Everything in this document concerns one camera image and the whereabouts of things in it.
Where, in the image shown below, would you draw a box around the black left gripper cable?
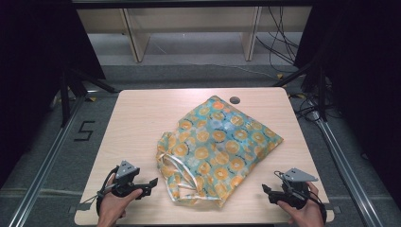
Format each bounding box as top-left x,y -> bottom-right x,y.
82,166 -> 120,218

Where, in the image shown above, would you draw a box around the light wooden bench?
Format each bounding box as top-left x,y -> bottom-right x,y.
76,6 -> 313,63

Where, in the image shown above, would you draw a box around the person's right hand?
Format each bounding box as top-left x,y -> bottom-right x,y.
276,181 -> 325,227

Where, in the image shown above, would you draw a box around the black cables by stand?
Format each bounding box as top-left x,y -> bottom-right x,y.
288,89 -> 340,125

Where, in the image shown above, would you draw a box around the aluminium floor rail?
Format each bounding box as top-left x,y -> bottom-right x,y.
6,94 -> 88,227
310,115 -> 385,227

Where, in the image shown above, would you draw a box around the black curtain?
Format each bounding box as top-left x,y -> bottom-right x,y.
0,0 -> 107,188
293,0 -> 401,209

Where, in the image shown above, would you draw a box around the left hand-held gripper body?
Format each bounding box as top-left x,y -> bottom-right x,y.
111,160 -> 151,200

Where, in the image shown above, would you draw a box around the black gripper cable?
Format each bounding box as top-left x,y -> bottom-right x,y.
82,166 -> 120,218
273,170 -> 328,223

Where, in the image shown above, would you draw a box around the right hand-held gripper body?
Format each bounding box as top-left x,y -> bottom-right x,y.
268,167 -> 320,210

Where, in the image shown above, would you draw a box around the black floor cables bundle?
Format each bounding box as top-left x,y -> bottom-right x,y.
254,6 -> 301,74

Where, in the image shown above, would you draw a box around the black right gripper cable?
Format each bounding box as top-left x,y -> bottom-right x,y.
273,170 -> 328,223

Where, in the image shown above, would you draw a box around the black metal stand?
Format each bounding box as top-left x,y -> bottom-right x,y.
59,68 -> 120,128
271,60 -> 329,123

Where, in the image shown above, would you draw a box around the teal orange-print fabric bag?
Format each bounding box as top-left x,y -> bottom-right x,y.
155,95 -> 284,209

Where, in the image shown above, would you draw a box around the person's left hand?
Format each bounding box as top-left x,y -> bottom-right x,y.
97,174 -> 144,225

